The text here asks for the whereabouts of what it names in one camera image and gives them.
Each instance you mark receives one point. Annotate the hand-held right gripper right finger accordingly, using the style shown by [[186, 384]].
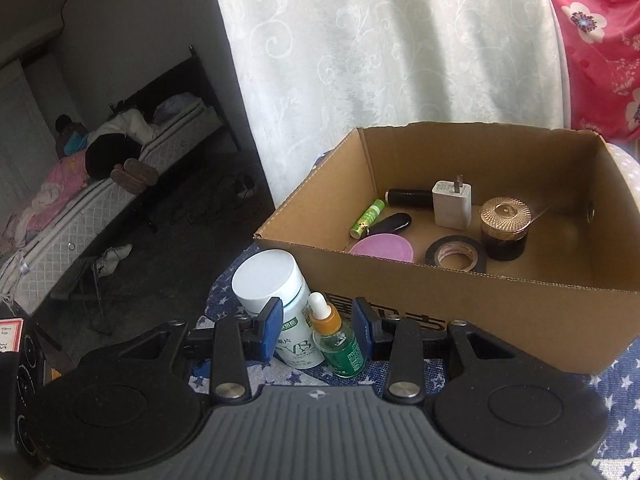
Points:
[[361, 330]]

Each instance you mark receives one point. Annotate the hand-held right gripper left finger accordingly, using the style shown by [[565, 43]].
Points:
[[271, 327]]

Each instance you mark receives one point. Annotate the green dropper bottle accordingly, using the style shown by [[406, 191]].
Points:
[[340, 350]]

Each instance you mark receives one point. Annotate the white capped pill bottle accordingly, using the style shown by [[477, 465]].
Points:
[[265, 275]]

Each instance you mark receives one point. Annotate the green lip balm tube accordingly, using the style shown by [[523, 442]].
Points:
[[367, 219]]

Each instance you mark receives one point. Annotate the brown cardboard box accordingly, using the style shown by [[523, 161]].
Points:
[[500, 310]]

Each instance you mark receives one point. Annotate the pink round lid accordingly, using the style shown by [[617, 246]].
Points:
[[382, 249]]

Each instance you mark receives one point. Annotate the black tape roll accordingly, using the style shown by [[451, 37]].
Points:
[[432, 252]]

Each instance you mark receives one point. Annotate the black oval case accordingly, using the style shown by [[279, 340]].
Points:
[[392, 223]]

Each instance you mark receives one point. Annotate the black folding stool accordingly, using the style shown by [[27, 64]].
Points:
[[82, 280]]

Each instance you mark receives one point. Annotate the white shoe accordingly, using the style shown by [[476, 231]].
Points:
[[106, 266], [119, 251]]

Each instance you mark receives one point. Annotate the black cylinder tube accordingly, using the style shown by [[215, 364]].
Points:
[[410, 197]]

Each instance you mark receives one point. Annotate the white charger plug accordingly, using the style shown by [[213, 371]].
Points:
[[452, 205]]

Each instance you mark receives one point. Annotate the white quilted mattress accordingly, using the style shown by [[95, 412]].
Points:
[[75, 225]]

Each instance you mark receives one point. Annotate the dark jar gold lid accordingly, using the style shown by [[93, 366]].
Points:
[[505, 232]]

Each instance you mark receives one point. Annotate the brown slipper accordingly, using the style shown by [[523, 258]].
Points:
[[127, 181], [142, 170]]

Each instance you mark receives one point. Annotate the pink printed blanket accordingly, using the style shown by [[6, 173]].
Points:
[[60, 175]]

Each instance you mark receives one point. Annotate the black clothing pile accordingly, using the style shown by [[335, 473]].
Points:
[[107, 152]]

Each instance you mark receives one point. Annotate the white wardrobe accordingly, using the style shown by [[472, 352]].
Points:
[[20, 135]]

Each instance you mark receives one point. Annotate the white garment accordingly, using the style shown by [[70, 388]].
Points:
[[125, 122]]

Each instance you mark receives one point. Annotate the blue star-printed blanket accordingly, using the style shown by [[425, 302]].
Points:
[[617, 385]]

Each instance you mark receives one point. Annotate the black bed headboard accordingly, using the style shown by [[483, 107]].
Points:
[[170, 80]]

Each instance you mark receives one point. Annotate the white patterned curtain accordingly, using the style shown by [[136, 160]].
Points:
[[375, 60]]

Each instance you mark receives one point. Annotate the red floral cloth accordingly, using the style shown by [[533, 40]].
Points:
[[600, 50]]

